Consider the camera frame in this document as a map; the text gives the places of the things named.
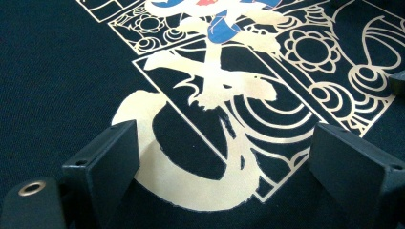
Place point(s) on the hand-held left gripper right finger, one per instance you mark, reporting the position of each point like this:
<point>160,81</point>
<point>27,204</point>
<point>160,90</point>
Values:
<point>356,168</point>

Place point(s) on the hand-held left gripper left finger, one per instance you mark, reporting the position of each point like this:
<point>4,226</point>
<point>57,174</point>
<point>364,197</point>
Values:
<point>105,165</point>

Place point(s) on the black printed t-shirt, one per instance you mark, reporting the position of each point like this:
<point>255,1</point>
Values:
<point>57,79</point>

